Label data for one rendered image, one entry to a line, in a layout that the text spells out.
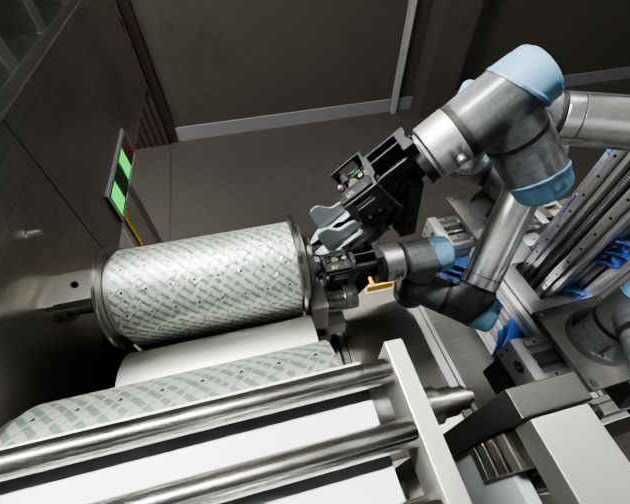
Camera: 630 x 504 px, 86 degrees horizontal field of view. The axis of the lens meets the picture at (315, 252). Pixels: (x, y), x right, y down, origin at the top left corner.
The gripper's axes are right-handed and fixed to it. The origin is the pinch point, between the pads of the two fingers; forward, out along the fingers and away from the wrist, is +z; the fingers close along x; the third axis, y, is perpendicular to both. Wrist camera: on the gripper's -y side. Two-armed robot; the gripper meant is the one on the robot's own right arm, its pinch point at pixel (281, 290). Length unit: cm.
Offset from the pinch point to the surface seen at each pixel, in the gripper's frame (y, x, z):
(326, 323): 6.1, 12.0, -5.9
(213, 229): -109, -129, 33
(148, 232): -46, -71, 47
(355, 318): -19.0, 0.1, -17.1
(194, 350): 14.1, 15.6, 13.2
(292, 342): 14.5, 17.7, 0.5
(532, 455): 33, 36, -11
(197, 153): -109, -221, 42
